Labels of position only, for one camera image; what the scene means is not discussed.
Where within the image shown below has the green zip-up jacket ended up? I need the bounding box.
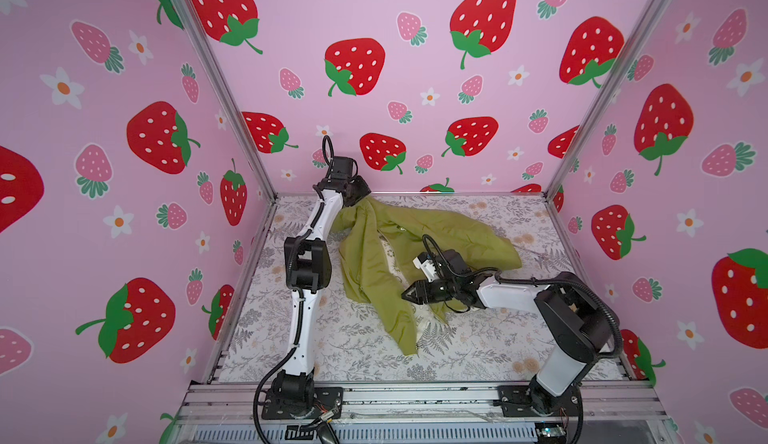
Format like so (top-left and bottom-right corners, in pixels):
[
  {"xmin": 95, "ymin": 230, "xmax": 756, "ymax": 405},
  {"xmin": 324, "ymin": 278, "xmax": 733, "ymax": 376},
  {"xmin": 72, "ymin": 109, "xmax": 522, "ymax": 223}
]
[{"xmin": 332, "ymin": 197, "xmax": 522, "ymax": 355}]

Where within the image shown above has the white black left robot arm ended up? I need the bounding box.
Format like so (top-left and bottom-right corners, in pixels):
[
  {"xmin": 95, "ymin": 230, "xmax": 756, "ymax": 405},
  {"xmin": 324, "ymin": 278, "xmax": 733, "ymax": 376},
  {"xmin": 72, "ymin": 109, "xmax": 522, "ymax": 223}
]
[{"xmin": 268, "ymin": 156, "xmax": 370, "ymax": 411}]

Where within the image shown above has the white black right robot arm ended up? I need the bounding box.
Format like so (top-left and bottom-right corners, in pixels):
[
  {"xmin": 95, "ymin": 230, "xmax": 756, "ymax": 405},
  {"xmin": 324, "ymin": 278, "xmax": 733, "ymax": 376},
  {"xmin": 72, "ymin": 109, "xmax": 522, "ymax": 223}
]
[{"xmin": 401, "ymin": 250, "xmax": 623, "ymax": 416}]

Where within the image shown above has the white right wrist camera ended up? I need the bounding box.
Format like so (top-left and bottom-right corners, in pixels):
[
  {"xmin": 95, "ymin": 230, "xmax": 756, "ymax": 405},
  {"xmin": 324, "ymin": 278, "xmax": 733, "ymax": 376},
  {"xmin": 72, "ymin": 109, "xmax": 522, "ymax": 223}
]
[{"xmin": 413, "ymin": 252, "xmax": 439, "ymax": 282}]

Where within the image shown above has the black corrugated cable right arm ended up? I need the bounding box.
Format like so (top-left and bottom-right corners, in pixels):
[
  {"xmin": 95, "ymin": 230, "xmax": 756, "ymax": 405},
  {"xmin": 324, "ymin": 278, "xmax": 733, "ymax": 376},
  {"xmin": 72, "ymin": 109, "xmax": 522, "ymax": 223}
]
[{"xmin": 421, "ymin": 233, "xmax": 625, "ymax": 361}]

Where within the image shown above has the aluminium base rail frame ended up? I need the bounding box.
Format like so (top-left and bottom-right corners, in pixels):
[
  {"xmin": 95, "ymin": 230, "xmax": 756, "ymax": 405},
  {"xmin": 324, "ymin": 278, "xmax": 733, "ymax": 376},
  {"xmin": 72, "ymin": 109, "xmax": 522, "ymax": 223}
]
[{"xmin": 168, "ymin": 381, "xmax": 682, "ymax": 443}]

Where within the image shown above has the aluminium corner post left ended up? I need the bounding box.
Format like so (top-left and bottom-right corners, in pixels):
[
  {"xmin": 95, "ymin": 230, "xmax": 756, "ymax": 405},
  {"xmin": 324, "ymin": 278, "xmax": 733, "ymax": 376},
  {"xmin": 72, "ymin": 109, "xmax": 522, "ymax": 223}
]
[{"xmin": 171, "ymin": 0, "xmax": 277, "ymax": 204}]

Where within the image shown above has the aluminium corner post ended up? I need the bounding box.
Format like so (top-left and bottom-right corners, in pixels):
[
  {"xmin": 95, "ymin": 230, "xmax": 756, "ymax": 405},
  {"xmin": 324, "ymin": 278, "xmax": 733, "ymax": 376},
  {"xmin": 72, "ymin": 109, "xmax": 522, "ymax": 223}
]
[
  {"xmin": 543, "ymin": 0, "xmax": 672, "ymax": 204},
  {"xmin": 171, "ymin": 0, "xmax": 277, "ymax": 204}
]

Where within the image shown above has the aluminium corner post right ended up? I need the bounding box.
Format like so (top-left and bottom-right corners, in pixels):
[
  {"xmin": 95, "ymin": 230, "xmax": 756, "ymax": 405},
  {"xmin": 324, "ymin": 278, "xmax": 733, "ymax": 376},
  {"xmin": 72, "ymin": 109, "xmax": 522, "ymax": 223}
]
[{"xmin": 543, "ymin": 0, "xmax": 672, "ymax": 204}]

